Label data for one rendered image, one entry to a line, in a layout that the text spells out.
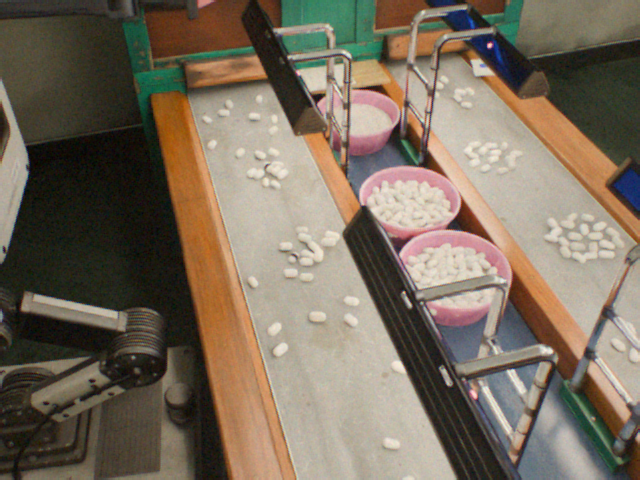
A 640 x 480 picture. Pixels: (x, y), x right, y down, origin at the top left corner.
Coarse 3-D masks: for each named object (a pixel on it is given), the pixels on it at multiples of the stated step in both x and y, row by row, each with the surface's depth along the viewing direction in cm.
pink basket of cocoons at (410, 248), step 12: (432, 240) 170; (444, 240) 171; (456, 240) 171; (480, 240) 168; (408, 252) 167; (420, 252) 170; (480, 252) 169; (492, 252) 166; (492, 264) 167; (504, 264) 162; (504, 276) 161; (444, 312) 154; (456, 312) 153; (468, 312) 153; (480, 312) 155; (444, 324) 159; (456, 324) 159; (468, 324) 160
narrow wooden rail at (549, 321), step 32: (416, 128) 205; (448, 160) 193; (480, 224) 173; (512, 256) 164; (512, 288) 163; (544, 288) 156; (544, 320) 151; (576, 352) 142; (608, 384) 137; (608, 416) 135
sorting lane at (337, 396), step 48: (192, 96) 224; (240, 96) 224; (240, 144) 203; (288, 144) 203; (240, 192) 186; (288, 192) 186; (240, 240) 172; (288, 240) 172; (288, 288) 159; (336, 288) 159; (288, 336) 149; (336, 336) 149; (384, 336) 149; (288, 384) 139; (336, 384) 139; (384, 384) 139; (288, 432) 131; (336, 432) 131; (384, 432) 131; (432, 432) 131
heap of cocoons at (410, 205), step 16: (384, 192) 186; (400, 192) 187; (416, 192) 186; (432, 192) 187; (384, 208) 181; (400, 208) 181; (416, 208) 181; (432, 208) 182; (448, 208) 182; (400, 224) 178; (416, 224) 176; (432, 224) 176
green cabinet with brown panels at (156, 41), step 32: (224, 0) 209; (288, 0) 213; (320, 0) 217; (352, 0) 220; (384, 0) 224; (416, 0) 227; (480, 0) 234; (512, 0) 236; (128, 32) 206; (160, 32) 210; (192, 32) 213; (224, 32) 216; (320, 32) 225; (352, 32) 228; (384, 32) 230; (160, 64) 215
